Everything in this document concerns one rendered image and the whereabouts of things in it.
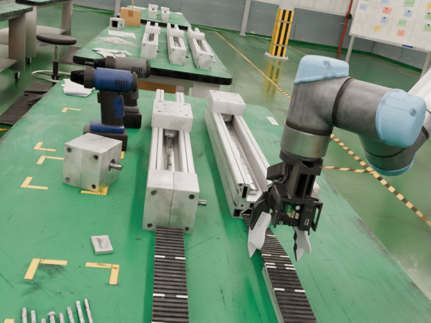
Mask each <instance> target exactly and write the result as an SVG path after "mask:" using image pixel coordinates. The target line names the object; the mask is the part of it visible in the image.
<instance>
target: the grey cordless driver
mask: <svg viewBox="0 0 431 323"><path fill-rule="evenodd" d="M85 63H87V64H93V65H94V68H95V69H96V68H97V67H101V68H107V69H117V70H128V71H130V72H131V74H133V72H136V74H137V76H138V78H140V79H143V77H145V79H147V78H148V77H149V75H150V71H151V63H150V62H149V61H148V60H147V61H146V62H145V60H142V59H136V58H127V57H121V56H116V57H115V58H114V57H113V56H106V58H96V59H94V62H85ZM120 95H122V96H123V102H124V116H123V124H124V128H136V129H139V128H140V127H141V123H142V114H141V112H140V110H139V107H138V104H137V99H138V98H139V84H138V81H137V90H136V92H134V94H133V93H132V92H130V91H129V94H128V93H121V92H120Z"/></svg>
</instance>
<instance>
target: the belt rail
mask: <svg viewBox="0 0 431 323"><path fill-rule="evenodd" d="M264 267H265V268H264ZM264 267H263V269H262V274H263V277H264V280H265V282H266V286H267V290H268V292H269V296H270V298H271V302H272V304H273V308H274V310H275V313H276V317H277V319H278V323H284V321H283V317H282V314H281V312H280V309H279V306H278V303H277V300H276V296H275V293H274V290H273V287H272V284H271V281H270V278H269V275H268V273H267V269H266V266H265V264H264Z"/></svg>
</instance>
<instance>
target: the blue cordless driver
mask: <svg viewBox="0 0 431 323"><path fill-rule="evenodd" d="M60 76H65V77H71V81H72V82H73V83H77V84H79V85H83V87H84V88H88V89H92V88H95V90H99V92H97V102H98V103H100V106H101V120H90V125H88V124H87V125H85V126H84V128H83V135H84V134H86V133H92V134H95V135H99V136H102V137H107V138H112V139H115V140H120V141H122V149H121V151H126V150H127V144H128V134H127V130H126V128H124V124H123V116H124V102H123V96H122V95H120V92H121V93H128V94H129V91H130V92H132V93H133V94H134V92H136V90H137V80H138V76H137V74H136V72H133V74H131V72H130V71H128V70H117V69H107V68H101V67H97V68H96V69H94V68H93V67H85V69H78V70H72V71H71V74H61V73H60Z"/></svg>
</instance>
